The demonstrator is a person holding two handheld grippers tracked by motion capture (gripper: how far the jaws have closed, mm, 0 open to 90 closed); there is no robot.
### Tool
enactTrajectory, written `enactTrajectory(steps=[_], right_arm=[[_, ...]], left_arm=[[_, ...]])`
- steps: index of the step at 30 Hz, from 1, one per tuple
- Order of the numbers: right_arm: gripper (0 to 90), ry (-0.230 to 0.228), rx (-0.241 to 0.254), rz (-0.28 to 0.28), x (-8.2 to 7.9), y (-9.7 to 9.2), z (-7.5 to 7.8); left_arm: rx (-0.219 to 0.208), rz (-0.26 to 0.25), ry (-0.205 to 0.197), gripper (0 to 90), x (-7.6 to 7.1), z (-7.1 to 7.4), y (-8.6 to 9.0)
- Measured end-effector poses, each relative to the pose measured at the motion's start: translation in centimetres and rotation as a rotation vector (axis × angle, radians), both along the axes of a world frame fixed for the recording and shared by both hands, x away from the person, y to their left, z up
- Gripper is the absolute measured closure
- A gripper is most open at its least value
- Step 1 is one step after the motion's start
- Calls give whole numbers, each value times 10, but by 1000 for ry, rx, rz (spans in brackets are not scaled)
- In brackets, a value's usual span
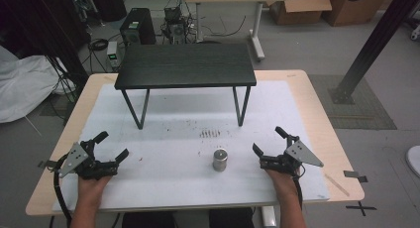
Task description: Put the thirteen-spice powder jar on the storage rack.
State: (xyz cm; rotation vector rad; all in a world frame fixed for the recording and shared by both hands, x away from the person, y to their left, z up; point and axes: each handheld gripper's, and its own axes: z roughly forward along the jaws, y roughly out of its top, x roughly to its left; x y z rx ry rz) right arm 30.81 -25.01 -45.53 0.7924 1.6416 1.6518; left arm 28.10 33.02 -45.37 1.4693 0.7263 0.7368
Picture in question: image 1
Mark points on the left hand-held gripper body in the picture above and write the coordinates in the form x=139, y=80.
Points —
x=86, y=165

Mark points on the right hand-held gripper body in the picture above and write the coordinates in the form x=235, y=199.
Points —
x=290, y=160

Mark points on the silver metal cylinder weight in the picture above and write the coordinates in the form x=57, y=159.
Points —
x=220, y=161

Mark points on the person's left hand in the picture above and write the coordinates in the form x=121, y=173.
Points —
x=90, y=190

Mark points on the person's right hand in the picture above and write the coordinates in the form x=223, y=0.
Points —
x=285, y=185

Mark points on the black tape strip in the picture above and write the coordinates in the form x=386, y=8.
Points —
x=46, y=164
x=356, y=175

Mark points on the thin wooden stick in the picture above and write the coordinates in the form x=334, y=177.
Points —
x=336, y=185

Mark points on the white table leg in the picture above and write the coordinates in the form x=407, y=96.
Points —
x=268, y=217

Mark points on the white table mat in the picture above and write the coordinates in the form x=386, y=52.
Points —
x=178, y=185

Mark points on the grey floor mat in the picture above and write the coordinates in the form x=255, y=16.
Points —
x=363, y=112

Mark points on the small box with green display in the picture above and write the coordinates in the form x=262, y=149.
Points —
x=112, y=53

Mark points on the black tape cross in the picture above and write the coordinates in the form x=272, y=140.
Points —
x=361, y=208

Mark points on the white cloth heap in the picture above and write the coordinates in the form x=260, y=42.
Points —
x=26, y=86

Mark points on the person's legs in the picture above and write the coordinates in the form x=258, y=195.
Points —
x=188, y=218

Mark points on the small black table riser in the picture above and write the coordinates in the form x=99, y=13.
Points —
x=186, y=64

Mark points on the black computer tower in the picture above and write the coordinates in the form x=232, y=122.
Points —
x=138, y=26

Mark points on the open cardboard box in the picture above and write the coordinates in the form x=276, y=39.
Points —
x=298, y=11

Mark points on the white round object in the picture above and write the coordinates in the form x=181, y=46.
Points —
x=414, y=160

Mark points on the light wooden desk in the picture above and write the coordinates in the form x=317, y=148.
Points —
x=237, y=3

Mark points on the large cardboard box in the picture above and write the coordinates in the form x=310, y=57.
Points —
x=353, y=6

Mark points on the black metal post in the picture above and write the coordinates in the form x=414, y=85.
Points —
x=373, y=46

